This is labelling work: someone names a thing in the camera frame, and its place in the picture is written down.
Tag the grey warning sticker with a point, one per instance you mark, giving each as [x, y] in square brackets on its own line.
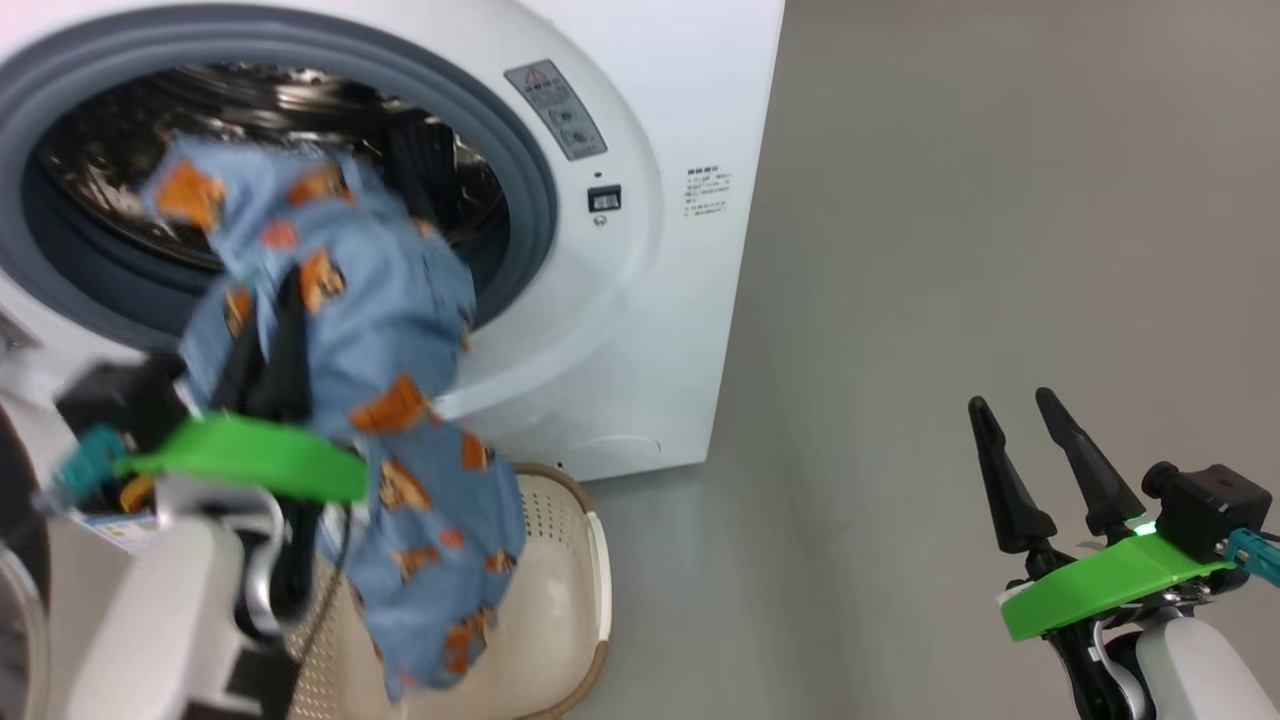
[557, 108]

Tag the teal camera connector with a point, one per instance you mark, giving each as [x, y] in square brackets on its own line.
[1255, 555]
[85, 460]

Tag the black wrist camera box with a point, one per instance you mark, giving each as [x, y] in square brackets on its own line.
[120, 400]
[1210, 505]

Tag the blue garment with orange print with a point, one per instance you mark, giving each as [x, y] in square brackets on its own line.
[390, 300]

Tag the teal left camera connector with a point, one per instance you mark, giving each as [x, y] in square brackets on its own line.
[85, 460]

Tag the white front-load washing machine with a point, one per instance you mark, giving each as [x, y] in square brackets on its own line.
[640, 330]

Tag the teal right camera connector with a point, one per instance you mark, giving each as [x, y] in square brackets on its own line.
[1255, 555]

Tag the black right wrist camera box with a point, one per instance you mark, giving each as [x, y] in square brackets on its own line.
[1210, 505]

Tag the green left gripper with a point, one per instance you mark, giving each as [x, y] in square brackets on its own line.
[260, 455]

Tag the blue energy label sticker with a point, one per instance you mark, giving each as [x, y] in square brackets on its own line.
[115, 532]

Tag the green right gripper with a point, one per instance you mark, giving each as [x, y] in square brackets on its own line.
[1110, 585]

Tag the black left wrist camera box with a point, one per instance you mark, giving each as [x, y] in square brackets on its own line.
[120, 400]

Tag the white perforated laundry basket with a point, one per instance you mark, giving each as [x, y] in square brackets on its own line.
[550, 610]

